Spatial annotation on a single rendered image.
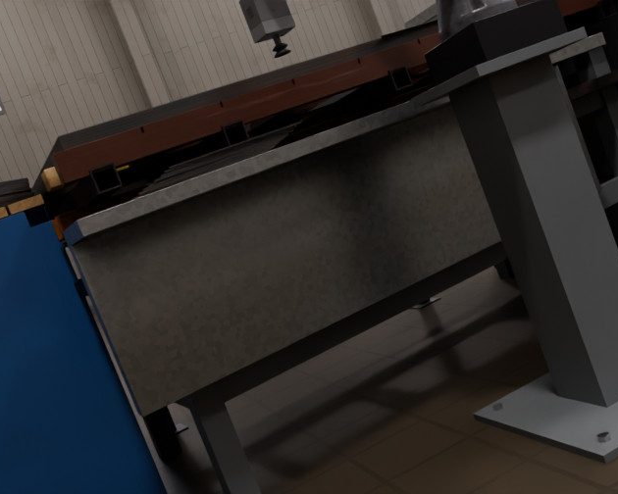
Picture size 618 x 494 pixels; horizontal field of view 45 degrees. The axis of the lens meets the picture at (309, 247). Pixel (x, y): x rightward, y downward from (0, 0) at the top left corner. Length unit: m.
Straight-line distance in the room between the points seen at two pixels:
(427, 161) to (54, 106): 10.36
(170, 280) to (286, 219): 0.28
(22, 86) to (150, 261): 10.54
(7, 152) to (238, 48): 3.93
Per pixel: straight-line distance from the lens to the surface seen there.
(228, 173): 1.36
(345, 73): 1.74
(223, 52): 12.39
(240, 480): 1.64
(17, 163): 11.73
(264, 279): 1.53
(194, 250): 1.49
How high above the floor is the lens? 0.60
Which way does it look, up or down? 5 degrees down
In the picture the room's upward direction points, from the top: 21 degrees counter-clockwise
